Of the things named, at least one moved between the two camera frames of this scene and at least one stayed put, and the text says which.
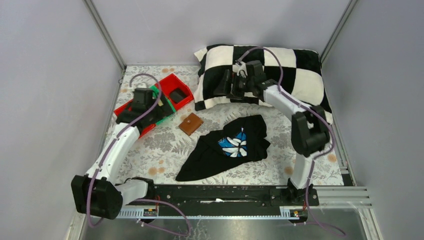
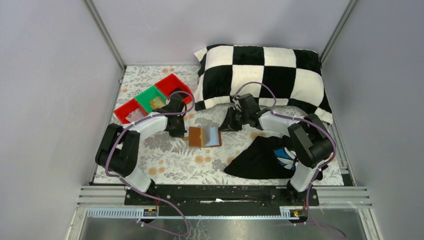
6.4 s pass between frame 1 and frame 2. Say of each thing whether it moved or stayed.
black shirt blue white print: moved
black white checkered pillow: stayed
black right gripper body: moved
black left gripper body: moved
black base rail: stayed
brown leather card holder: moved
